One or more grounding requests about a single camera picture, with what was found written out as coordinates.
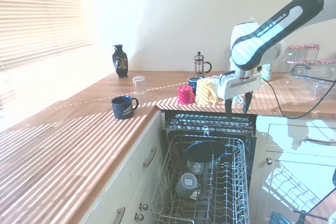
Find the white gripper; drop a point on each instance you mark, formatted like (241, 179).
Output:
(242, 85)

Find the grey mug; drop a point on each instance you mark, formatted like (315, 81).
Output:
(187, 185)

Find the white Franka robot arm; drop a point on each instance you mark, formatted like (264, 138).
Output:
(275, 24)

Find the yellow mug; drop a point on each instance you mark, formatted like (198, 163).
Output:
(204, 91)

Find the dishwasher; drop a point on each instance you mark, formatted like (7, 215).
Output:
(252, 140)

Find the pink mug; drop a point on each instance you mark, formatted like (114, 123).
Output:
(186, 95)

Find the small white cup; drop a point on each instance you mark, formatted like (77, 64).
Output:
(195, 166)

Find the dark blue printed mug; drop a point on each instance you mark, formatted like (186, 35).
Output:
(123, 108)

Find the white can green print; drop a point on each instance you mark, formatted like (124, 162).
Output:
(266, 72)

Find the glass french press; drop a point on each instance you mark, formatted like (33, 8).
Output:
(199, 65)

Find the dark blue bowl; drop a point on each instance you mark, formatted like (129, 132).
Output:
(204, 151)

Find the round metal cabinet knob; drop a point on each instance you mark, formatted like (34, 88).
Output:
(139, 217)
(143, 206)
(269, 161)

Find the jar with red checked lid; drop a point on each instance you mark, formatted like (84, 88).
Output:
(293, 66)
(312, 52)
(326, 62)
(295, 52)

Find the clear drinking glass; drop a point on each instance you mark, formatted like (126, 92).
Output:
(139, 85)
(320, 89)

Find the dark blue ornate vase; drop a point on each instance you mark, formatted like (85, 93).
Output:
(120, 62)

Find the window blind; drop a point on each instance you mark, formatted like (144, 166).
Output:
(39, 11)

